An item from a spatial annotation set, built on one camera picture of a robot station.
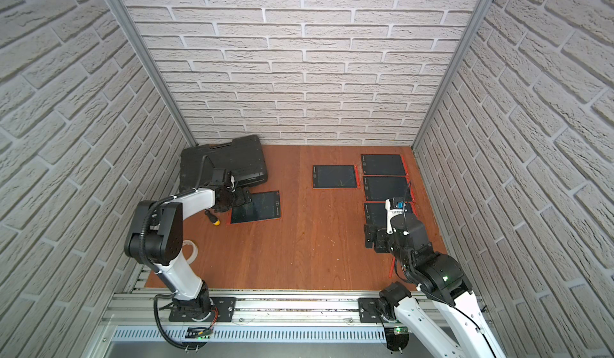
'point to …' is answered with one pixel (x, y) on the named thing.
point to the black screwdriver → (213, 220)
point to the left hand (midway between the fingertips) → (246, 195)
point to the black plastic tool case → (243, 158)
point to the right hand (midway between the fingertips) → (383, 226)
